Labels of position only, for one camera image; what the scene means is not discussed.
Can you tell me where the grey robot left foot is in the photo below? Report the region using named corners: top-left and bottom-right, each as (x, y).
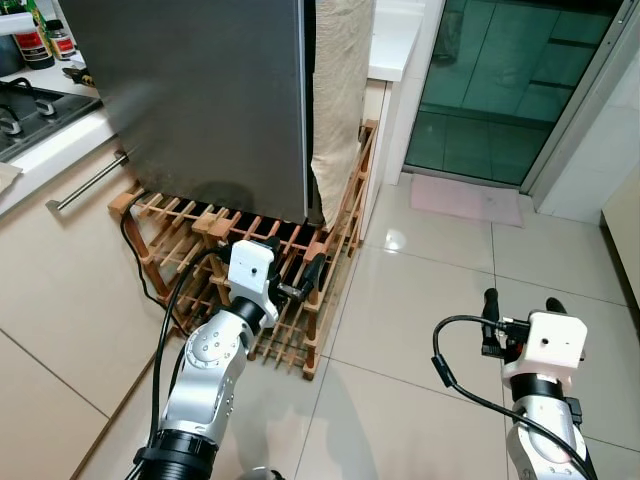
top-left (240, 466), bottom-right (286, 480)

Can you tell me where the green glass sliding door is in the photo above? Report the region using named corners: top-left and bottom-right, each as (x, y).
top-left (404, 0), bottom-right (629, 191)

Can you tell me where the steel cabinet handle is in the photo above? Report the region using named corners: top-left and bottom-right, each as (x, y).
top-left (45, 150), bottom-right (132, 213)

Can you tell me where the black fridge power cable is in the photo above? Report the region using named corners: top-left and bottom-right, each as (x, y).
top-left (120, 195), bottom-right (191, 336)

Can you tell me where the black gas stove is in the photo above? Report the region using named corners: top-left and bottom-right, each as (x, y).
top-left (0, 78), bottom-right (101, 164)

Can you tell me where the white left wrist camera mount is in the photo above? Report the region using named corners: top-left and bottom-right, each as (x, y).
top-left (228, 240), bottom-right (277, 312)

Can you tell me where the pink floor mat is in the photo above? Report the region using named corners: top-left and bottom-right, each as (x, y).
top-left (410, 174), bottom-right (525, 229)

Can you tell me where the wooden slatted rack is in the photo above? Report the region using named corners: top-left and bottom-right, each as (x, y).
top-left (108, 120), bottom-right (380, 382)

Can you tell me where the white topped side cabinet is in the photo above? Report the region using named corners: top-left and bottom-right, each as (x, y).
top-left (360, 0), bottom-right (429, 233)

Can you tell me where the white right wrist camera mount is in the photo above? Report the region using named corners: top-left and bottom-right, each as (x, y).
top-left (500, 312), bottom-right (587, 382)

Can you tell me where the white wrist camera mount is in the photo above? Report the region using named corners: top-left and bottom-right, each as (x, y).
top-left (228, 240), bottom-right (277, 312)
top-left (500, 312), bottom-right (587, 382)

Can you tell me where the beige kitchen cabinet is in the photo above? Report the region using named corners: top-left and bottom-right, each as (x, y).
top-left (0, 60), bottom-right (176, 480)

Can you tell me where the small black lidded jar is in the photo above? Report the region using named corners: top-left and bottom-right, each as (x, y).
top-left (45, 18), bottom-right (77, 61)

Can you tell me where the small grey fridge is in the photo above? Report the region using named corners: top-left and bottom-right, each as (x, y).
top-left (60, 0), bottom-right (319, 225)

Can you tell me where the beige fabric towel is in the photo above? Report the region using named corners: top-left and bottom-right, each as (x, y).
top-left (310, 0), bottom-right (378, 228)

